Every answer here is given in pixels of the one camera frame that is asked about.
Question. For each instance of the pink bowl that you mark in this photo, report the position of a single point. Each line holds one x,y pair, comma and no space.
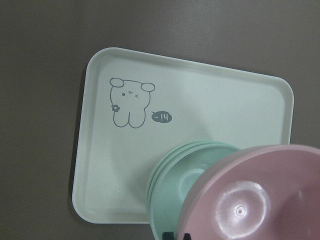
259,193

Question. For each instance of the green bowl stack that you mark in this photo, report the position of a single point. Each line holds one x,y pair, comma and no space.
172,178

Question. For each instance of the cream rabbit tray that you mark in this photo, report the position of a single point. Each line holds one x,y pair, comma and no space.
138,106

